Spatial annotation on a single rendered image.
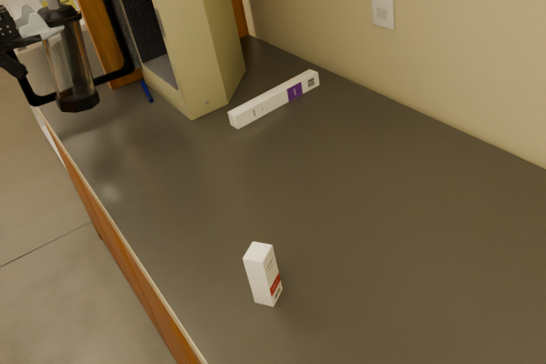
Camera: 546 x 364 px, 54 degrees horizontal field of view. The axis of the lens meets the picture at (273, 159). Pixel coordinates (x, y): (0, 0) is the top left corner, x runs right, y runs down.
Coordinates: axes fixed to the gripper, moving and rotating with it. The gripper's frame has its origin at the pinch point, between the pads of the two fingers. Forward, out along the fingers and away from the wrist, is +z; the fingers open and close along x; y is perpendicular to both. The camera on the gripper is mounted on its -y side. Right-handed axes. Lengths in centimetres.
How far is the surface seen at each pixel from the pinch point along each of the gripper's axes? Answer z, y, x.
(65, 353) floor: -37, -124, 32
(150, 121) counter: 12.6, -29.2, -5.5
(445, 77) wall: 64, -20, -59
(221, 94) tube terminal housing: 30.2, -25.6, -14.3
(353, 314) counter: 12, -30, -88
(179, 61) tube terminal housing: 21.7, -13.0, -14.4
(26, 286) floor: -42, -123, 80
